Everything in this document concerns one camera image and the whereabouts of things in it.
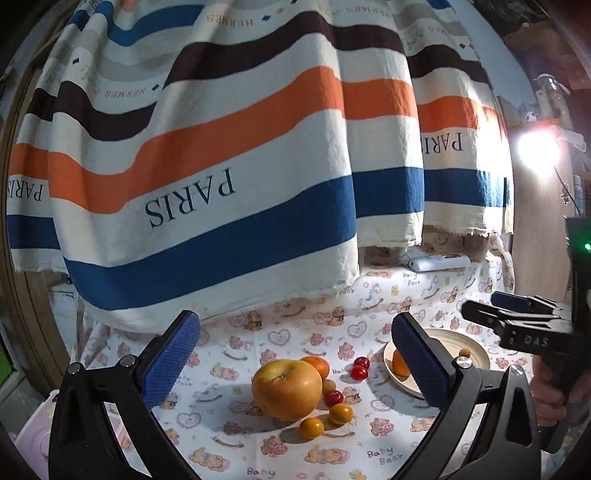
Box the green panel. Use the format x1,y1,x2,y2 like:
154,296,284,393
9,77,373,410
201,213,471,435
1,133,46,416
0,342,18,385

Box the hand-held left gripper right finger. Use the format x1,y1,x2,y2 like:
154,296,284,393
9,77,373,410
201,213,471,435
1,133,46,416
392,313,542,480

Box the bear print tablecloth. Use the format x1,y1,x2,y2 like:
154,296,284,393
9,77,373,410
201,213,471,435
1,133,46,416
76,226,518,480

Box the person's right hand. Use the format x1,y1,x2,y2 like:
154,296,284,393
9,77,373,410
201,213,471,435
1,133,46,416
529,355,571,426

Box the beige round plate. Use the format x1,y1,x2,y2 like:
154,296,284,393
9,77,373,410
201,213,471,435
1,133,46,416
383,329,489,398

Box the yellow cherry tomato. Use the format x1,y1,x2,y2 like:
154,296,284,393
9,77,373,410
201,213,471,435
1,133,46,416
329,403,354,426
299,416,325,439

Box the large yellow apple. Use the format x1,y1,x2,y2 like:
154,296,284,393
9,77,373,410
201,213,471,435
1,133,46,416
252,359,324,422

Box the clear plastic bottle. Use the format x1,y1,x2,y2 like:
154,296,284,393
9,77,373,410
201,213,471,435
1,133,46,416
534,73,571,126

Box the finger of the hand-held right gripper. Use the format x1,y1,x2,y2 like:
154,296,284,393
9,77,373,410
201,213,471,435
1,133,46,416
491,291,575,321
461,299,522,348

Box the white handheld device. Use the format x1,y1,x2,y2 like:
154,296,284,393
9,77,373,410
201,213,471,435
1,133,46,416
406,247,471,273

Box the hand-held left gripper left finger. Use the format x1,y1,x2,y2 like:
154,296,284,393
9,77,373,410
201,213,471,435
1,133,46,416
48,310,201,480

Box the striped hanging blanket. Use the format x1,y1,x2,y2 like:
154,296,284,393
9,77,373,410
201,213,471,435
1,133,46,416
7,0,515,334

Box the bright lamp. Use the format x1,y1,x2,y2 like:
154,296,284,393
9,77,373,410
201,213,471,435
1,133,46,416
515,124,588,172

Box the orange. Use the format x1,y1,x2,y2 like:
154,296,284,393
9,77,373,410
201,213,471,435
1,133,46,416
392,348,411,378

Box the small orange tangerine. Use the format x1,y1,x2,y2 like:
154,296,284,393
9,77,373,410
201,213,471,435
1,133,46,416
300,355,331,380

